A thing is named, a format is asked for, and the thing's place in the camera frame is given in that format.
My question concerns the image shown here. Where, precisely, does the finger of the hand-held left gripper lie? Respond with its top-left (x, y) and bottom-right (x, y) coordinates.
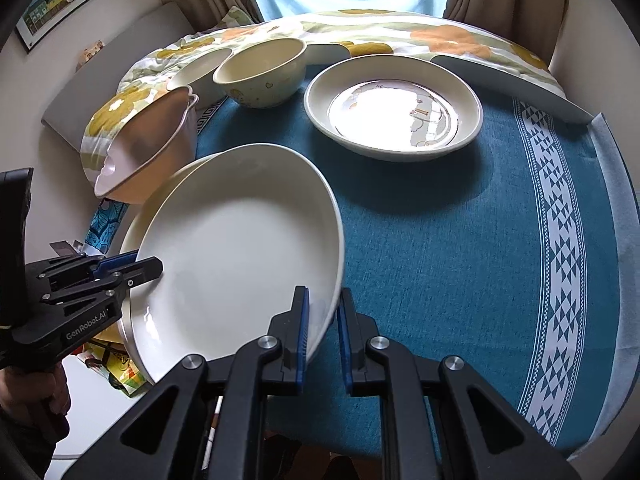
top-left (32, 254), bottom-right (139, 278)
top-left (37, 256), bottom-right (164, 313)

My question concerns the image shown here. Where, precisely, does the yellow snack packet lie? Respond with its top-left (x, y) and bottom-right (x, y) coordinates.
top-left (82, 342), bottom-right (151, 398)

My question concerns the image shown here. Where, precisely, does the floral pillow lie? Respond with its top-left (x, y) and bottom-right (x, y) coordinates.
top-left (215, 6), bottom-right (262, 29)

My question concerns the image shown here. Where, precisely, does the person's left hand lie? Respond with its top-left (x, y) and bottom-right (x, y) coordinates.
top-left (0, 365), bottom-right (72, 442)

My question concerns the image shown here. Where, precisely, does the plain white bowl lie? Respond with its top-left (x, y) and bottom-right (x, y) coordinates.
top-left (166, 48), bottom-right (235, 106)

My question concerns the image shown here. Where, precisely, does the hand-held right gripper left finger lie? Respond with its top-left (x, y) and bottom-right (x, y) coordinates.
top-left (62, 285), bottom-right (311, 480)

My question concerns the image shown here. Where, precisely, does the floral blanket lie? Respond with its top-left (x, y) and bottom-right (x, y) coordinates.
top-left (80, 9), bottom-right (568, 201)

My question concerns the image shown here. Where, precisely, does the duck print plate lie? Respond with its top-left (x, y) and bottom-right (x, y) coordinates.
top-left (304, 55), bottom-right (484, 162)

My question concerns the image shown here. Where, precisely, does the light blue cloth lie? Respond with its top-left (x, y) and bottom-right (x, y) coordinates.
top-left (590, 112), bottom-right (640, 461)

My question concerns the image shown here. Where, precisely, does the cream printed bowl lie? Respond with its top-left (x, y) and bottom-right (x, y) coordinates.
top-left (212, 38), bottom-right (308, 109)

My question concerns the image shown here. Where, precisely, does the small beige toy figure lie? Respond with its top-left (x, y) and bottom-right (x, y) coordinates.
top-left (79, 40), bottom-right (104, 69)

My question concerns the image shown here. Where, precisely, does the cream plate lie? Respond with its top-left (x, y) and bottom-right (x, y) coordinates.
top-left (117, 157), bottom-right (213, 386)

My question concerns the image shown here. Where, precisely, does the teal tablecloth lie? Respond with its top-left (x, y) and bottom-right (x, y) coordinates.
top-left (192, 57), bottom-right (623, 461)

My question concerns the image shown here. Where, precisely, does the framed wall picture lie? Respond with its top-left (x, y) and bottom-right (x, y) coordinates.
top-left (15, 0), bottom-right (132, 53)

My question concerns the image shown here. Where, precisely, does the white cushion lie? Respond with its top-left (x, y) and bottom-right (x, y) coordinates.
top-left (42, 2), bottom-right (196, 151)

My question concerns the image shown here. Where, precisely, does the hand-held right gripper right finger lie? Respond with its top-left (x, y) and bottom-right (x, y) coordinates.
top-left (336, 287), bottom-right (583, 480)

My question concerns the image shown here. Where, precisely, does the beige plate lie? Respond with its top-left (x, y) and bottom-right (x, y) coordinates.
top-left (93, 86), bottom-right (200, 205)

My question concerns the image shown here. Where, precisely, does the plain white plate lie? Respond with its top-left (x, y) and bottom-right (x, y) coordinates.
top-left (129, 143), bottom-right (346, 386)

